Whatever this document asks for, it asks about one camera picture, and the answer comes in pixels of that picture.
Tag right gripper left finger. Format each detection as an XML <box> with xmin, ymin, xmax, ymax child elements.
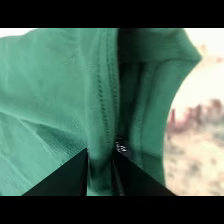
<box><xmin>21</xmin><ymin>147</ymin><xmax>89</xmax><ymax>197</ymax></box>

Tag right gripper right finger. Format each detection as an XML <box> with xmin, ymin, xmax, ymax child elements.
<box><xmin>111</xmin><ymin>151</ymin><xmax>178</xmax><ymax>197</ymax></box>

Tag green T-shirt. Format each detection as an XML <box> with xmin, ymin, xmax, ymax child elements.
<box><xmin>0</xmin><ymin>27</ymin><xmax>203</xmax><ymax>197</ymax></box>

